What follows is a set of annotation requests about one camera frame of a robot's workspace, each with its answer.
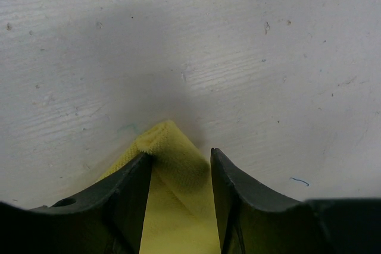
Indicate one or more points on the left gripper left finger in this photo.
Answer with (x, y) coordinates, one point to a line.
(106, 217)

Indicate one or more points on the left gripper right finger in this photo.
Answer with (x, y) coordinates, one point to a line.
(253, 218)

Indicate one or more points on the yellow towel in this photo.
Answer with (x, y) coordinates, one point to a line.
(180, 214)

